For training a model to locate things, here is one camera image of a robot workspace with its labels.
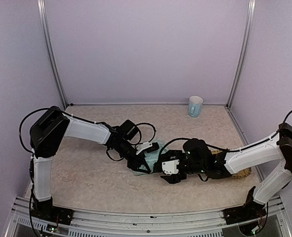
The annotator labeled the grey aluminium frame post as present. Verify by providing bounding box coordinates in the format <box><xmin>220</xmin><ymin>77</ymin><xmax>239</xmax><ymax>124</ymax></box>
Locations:
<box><xmin>226</xmin><ymin>0</ymin><xmax>256</xmax><ymax>110</ymax></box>

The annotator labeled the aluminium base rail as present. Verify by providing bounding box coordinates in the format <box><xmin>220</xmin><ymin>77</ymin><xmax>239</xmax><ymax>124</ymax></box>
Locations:
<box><xmin>4</xmin><ymin>195</ymin><xmax>292</xmax><ymax>237</ymax></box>

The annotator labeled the mint green black umbrella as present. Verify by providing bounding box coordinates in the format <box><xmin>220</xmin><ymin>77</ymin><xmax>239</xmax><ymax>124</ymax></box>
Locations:
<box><xmin>133</xmin><ymin>140</ymin><xmax>168</xmax><ymax>176</ymax></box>

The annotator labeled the light blue ceramic mug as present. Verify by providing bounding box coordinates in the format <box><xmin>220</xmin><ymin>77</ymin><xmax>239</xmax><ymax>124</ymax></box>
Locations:
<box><xmin>188</xmin><ymin>96</ymin><xmax>204</xmax><ymax>118</ymax></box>

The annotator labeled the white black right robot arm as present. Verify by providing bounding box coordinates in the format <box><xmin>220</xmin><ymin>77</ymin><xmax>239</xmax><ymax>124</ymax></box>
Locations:
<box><xmin>154</xmin><ymin>123</ymin><xmax>292</xmax><ymax>206</ymax></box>

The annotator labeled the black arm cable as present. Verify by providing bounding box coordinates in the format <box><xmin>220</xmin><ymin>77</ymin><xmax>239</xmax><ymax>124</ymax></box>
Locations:
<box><xmin>18</xmin><ymin>107</ymin><xmax>52</xmax><ymax>154</ymax></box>
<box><xmin>276</xmin><ymin>106</ymin><xmax>292</xmax><ymax>134</ymax></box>

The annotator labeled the grey aluminium left post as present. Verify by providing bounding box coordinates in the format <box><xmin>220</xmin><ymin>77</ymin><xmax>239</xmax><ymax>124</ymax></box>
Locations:
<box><xmin>37</xmin><ymin>0</ymin><xmax>68</xmax><ymax>109</ymax></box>

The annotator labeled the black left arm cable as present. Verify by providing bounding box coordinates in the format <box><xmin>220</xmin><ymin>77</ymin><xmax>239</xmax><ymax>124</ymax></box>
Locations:
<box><xmin>18</xmin><ymin>107</ymin><xmax>52</xmax><ymax>154</ymax></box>

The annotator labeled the woven bamboo tray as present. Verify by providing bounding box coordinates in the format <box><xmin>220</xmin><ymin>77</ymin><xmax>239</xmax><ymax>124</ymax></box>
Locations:
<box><xmin>211</xmin><ymin>150</ymin><xmax>252</xmax><ymax>178</ymax></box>

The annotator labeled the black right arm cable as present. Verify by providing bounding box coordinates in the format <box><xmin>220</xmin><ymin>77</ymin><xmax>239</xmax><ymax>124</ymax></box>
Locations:
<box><xmin>276</xmin><ymin>106</ymin><xmax>292</xmax><ymax>134</ymax></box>

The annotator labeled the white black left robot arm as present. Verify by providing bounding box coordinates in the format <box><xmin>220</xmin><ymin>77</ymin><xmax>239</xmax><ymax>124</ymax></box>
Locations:
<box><xmin>30</xmin><ymin>106</ymin><xmax>149</xmax><ymax>202</ymax></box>

